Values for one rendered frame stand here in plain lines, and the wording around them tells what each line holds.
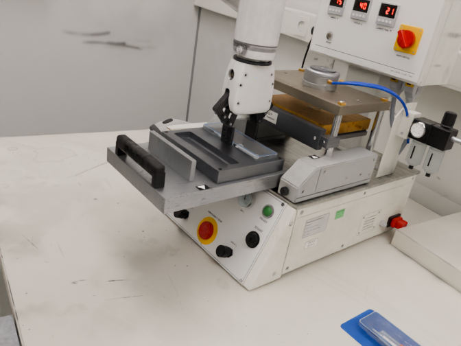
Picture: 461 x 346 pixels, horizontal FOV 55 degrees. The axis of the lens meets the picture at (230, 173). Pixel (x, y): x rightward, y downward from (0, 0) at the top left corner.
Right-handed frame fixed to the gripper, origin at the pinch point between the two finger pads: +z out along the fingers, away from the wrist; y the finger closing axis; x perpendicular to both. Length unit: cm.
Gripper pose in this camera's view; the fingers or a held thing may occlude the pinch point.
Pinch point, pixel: (239, 134)
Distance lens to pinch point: 90.9
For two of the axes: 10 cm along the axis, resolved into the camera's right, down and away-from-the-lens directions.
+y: 7.7, -1.5, 6.1
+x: -6.1, -4.2, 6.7
